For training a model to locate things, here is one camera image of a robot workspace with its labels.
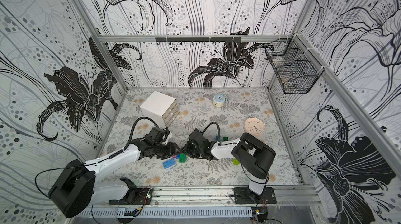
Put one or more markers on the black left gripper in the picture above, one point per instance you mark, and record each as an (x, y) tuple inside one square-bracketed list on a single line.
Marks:
[(171, 151)]

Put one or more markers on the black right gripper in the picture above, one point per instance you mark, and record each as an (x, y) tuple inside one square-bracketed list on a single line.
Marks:
[(190, 149)]

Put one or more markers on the long green lego brick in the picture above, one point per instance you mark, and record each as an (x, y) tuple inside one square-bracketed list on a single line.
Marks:
[(182, 158)]

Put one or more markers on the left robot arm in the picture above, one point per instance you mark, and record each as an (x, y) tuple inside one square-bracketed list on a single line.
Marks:
[(81, 184)]

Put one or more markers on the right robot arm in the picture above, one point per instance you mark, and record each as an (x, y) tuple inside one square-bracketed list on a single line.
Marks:
[(255, 157)]

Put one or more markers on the long light blue lego brick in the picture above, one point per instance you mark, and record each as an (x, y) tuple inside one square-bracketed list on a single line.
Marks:
[(169, 163)]

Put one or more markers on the lime green lego brick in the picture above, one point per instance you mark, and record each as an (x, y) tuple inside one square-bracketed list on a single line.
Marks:
[(235, 162)]

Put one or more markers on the white mini drawer cabinet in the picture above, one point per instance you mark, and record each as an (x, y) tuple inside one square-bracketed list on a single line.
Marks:
[(161, 108)]

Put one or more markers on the small blue cream alarm clock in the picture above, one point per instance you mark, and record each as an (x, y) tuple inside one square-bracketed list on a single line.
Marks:
[(219, 100)]

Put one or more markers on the large pink round clock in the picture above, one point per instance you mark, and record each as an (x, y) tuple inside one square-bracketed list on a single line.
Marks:
[(254, 126)]

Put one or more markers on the white slotted cable duct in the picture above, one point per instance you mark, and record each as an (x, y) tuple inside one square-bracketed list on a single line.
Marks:
[(169, 212)]

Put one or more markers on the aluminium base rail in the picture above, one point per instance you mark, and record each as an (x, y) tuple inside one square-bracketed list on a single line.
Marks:
[(220, 195)]

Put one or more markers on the black wire wall basket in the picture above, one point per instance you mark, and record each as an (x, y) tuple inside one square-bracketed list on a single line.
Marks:
[(293, 68)]

